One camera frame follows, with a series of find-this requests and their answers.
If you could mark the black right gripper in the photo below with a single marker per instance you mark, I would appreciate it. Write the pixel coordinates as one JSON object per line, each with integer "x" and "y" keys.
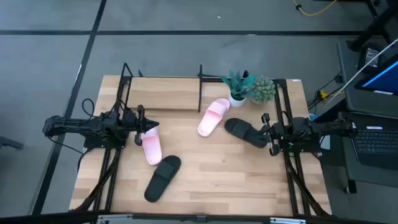
{"x": 275, "y": 132}

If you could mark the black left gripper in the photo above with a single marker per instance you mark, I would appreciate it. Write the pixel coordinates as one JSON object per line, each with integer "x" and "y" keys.
{"x": 140, "y": 124}

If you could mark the pink rubber slide sandal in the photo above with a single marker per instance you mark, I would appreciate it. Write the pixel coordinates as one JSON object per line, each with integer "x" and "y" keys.
{"x": 152, "y": 149}
{"x": 210, "y": 121}

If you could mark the black rubber slide sandal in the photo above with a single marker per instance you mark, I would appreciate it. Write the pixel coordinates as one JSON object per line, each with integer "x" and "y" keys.
{"x": 161, "y": 180}
{"x": 239, "y": 127}

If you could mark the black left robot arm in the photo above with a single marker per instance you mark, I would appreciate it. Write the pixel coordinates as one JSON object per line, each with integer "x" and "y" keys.
{"x": 77, "y": 126}

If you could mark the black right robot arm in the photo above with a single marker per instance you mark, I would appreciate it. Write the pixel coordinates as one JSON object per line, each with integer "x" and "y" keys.
{"x": 326, "y": 127}

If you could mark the teal succulent in white pot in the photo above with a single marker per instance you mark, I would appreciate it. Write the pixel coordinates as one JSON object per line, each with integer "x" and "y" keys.
{"x": 237, "y": 101}

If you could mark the round green artificial plant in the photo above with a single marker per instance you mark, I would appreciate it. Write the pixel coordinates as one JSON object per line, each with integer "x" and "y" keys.
{"x": 262, "y": 90}

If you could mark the black table clamp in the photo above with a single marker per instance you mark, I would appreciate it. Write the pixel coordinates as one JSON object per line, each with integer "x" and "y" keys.
{"x": 140, "y": 73}
{"x": 245, "y": 74}

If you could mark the white label sticker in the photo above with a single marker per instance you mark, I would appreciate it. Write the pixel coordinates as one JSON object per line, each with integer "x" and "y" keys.
{"x": 296, "y": 80}

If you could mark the yellow plug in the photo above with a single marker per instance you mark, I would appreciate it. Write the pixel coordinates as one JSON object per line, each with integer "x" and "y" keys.
{"x": 323, "y": 94}

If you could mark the black crossbar with silver brackets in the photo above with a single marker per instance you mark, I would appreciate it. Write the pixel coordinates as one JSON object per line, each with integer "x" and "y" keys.
{"x": 199, "y": 219}

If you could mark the thin white rod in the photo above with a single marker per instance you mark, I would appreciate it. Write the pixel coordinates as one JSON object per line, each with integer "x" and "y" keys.
{"x": 357, "y": 76}

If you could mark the black laptop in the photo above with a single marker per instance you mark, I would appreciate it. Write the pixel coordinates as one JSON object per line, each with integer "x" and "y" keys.
{"x": 376, "y": 143}

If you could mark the black power adapter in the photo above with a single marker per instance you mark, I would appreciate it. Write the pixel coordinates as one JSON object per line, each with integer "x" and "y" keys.
{"x": 370, "y": 56}

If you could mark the monitor with blue screen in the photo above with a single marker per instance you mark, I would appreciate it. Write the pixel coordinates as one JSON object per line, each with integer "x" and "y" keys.
{"x": 385, "y": 79}

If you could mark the grey metal floor foot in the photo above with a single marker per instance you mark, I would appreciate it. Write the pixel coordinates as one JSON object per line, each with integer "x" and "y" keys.
{"x": 9, "y": 142}

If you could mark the black desk leg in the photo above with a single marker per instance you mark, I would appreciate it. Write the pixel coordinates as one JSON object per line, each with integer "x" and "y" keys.
{"x": 373, "y": 28}

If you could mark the wooden shelf with black frame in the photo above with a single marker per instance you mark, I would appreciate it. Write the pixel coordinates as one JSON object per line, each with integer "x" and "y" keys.
{"x": 161, "y": 93}

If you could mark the black aluminium rail frame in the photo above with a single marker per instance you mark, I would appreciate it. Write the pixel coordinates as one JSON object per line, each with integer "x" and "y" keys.
{"x": 111, "y": 186}
{"x": 290, "y": 186}

